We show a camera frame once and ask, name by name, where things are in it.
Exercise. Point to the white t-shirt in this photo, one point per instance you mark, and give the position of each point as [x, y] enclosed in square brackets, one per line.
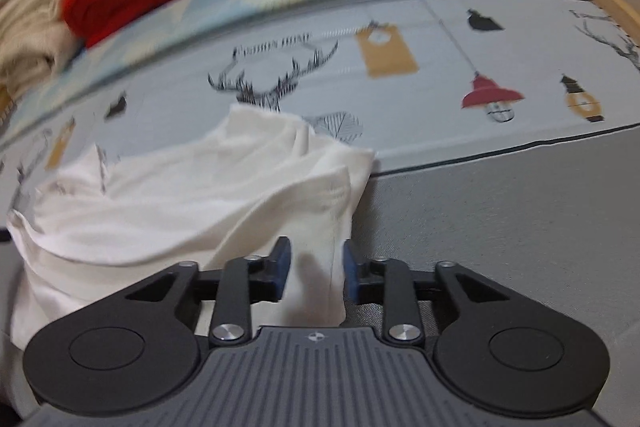
[95, 227]

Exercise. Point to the deer print bed sheet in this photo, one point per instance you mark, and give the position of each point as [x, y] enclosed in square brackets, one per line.
[422, 83]

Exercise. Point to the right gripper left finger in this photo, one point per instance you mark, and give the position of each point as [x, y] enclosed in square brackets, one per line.
[239, 285]

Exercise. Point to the cream folded blanket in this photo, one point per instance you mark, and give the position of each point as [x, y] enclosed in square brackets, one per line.
[36, 44]

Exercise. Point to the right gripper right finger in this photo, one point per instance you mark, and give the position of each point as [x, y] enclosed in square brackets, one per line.
[389, 284]

